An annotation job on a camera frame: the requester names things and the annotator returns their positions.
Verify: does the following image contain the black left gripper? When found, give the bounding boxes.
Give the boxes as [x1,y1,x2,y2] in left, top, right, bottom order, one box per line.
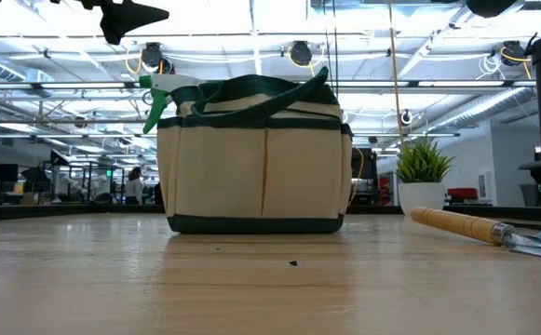
[81,0,170,46]

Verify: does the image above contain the white spray bottle green trigger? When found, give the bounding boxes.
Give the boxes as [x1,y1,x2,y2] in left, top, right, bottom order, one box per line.
[138,73,206,135]

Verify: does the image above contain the cream and green gardening bag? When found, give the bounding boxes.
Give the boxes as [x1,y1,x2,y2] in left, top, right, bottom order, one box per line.
[156,66,354,235]

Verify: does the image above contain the wooden handled metal trowel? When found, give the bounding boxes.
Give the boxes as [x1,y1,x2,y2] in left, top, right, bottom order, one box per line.
[411,207,541,262]

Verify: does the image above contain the person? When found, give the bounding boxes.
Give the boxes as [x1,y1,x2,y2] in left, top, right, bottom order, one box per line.
[124,167,144,205]

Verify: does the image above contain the black lamp shade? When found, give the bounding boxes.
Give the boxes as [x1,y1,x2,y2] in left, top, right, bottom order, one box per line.
[20,167,51,183]

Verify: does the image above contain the black monitor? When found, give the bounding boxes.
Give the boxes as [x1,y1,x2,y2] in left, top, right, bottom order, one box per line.
[0,163,19,183]

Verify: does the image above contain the black cabinet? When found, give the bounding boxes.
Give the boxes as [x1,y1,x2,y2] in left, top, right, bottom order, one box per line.
[351,147,378,206]

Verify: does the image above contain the green plant in white pot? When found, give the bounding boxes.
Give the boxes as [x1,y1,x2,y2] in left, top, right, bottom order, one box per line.
[396,138,456,216]

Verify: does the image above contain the red box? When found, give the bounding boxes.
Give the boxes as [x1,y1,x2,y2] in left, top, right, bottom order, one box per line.
[447,187,479,200]

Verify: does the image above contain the black ceiling cord reel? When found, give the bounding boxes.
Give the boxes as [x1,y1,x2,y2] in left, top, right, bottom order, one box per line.
[501,40,527,67]
[291,40,313,67]
[140,41,164,69]

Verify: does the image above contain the black table edge rail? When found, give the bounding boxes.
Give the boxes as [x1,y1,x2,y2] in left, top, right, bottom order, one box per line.
[0,203,541,223]

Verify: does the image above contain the yellow hanging rope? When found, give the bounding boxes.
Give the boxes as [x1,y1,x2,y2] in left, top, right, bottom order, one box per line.
[387,0,407,148]

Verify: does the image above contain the silver ventilation duct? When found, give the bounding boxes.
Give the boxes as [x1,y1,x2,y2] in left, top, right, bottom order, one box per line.
[430,90,536,134]

